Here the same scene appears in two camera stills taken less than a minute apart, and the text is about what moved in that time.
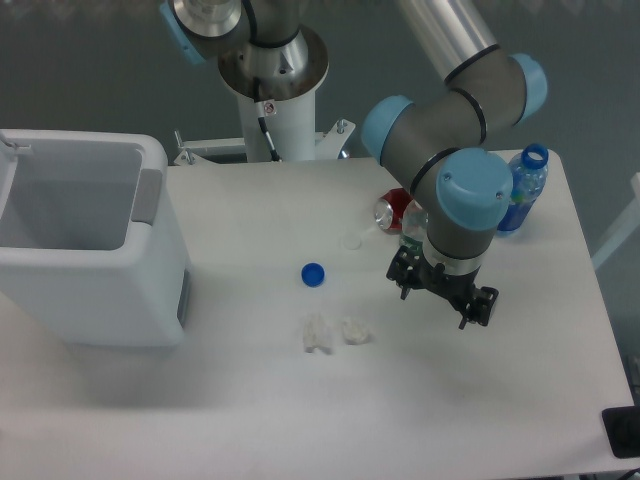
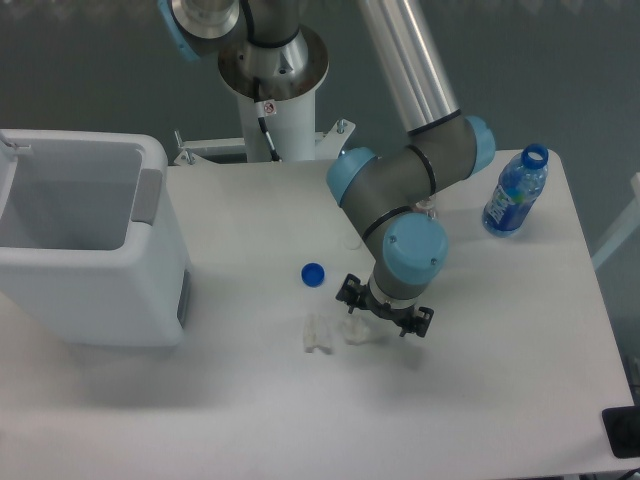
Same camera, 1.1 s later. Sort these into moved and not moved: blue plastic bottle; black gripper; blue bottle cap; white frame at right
Moved: black gripper
Not moved: white frame at right; blue plastic bottle; blue bottle cap
